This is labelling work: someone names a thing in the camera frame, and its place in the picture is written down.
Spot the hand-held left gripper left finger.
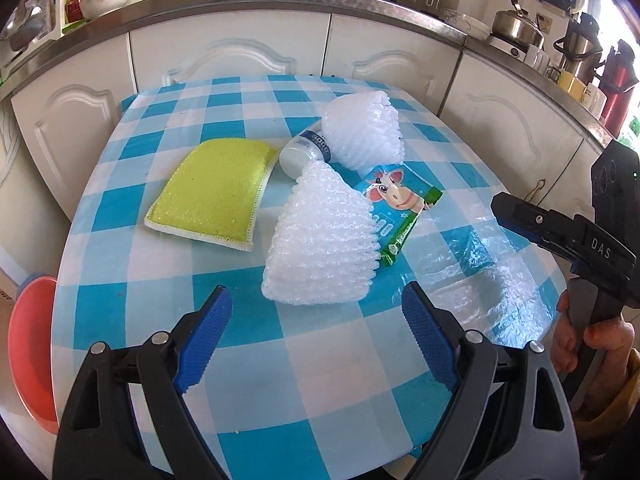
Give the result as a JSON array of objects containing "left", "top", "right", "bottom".
[{"left": 54, "top": 285, "right": 235, "bottom": 480}]

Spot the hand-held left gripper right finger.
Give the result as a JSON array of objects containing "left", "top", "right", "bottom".
[{"left": 401, "top": 281, "right": 583, "bottom": 480}]

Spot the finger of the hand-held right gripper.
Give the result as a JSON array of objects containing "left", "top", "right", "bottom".
[{"left": 490, "top": 192, "right": 581, "bottom": 262}]

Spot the green snack wrapper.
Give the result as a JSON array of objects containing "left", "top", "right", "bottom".
[{"left": 356, "top": 164, "right": 445, "bottom": 267}]

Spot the white foam net sleeve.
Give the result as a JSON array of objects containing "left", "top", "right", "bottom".
[
  {"left": 321, "top": 91, "right": 406, "bottom": 170},
  {"left": 261, "top": 162, "right": 377, "bottom": 307}
]

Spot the yellow-green sponge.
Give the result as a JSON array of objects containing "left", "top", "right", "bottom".
[{"left": 144, "top": 139, "right": 281, "bottom": 252}]

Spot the red plastic basin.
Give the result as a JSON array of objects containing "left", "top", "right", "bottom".
[{"left": 7, "top": 274, "right": 61, "bottom": 436}]

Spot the white plastic bottle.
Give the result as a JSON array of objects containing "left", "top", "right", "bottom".
[{"left": 279, "top": 127, "right": 335, "bottom": 182}]

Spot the person's right forearm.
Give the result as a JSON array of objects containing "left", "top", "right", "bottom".
[{"left": 575, "top": 350, "right": 640, "bottom": 441}]

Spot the person's right hand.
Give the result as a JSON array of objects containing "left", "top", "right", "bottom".
[{"left": 551, "top": 291, "right": 640, "bottom": 376}]

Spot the blue white checkered tablecloth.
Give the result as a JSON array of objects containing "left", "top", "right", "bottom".
[{"left": 55, "top": 74, "right": 568, "bottom": 480}]

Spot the yellow mug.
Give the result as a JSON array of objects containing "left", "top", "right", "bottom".
[{"left": 557, "top": 70, "right": 588, "bottom": 101}]

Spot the red thermos jug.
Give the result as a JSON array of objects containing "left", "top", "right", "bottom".
[{"left": 597, "top": 40, "right": 640, "bottom": 133}]

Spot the steel thermos jug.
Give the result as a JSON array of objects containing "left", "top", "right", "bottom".
[{"left": 552, "top": 12, "right": 603, "bottom": 78}]

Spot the steel kettle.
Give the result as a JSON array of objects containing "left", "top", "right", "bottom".
[{"left": 490, "top": 0, "right": 546, "bottom": 53}]

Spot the white patterned bowl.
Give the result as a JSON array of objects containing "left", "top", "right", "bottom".
[{"left": 442, "top": 7, "right": 493, "bottom": 41}]

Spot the white refrigerator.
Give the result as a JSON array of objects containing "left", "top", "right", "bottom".
[{"left": 0, "top": 95, "right": 76, "bottom": 281}]

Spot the narrow white cabinet door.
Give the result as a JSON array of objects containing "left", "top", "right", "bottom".
[{"left": 10, "top": 72, "right": 121, "bottom": 221}]

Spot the wide white cabinet door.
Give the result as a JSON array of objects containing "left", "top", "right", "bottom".
[{"left": 127, "top": 17, "right": 333, "bottom": 93}]

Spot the steel kitchen counter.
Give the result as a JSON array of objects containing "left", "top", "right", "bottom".
[{"left": 0, "top": 0, "right": 640, "bottom": 161}]

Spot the white dish rack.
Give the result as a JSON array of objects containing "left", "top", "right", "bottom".
[{"left": 0, "top": 0, "right": 66, "bottom": 71}]

